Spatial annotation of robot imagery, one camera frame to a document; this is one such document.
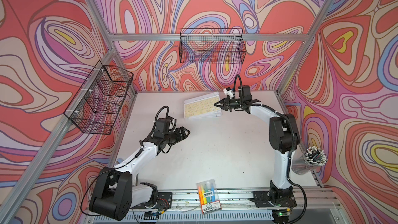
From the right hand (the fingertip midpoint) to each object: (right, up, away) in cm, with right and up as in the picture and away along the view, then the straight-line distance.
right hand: (215, 108), depth 91 cm
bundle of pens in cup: (+42, -23, -22) cm, 52 cm away
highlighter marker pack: (-5, -43, -18) cm, 47 cm away
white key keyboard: (0, -3, -3) cm, 4 cm away
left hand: (-16, -15, -6) cm, 23 cm away
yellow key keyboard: (-9, +2, +4) cm, 10 cm away
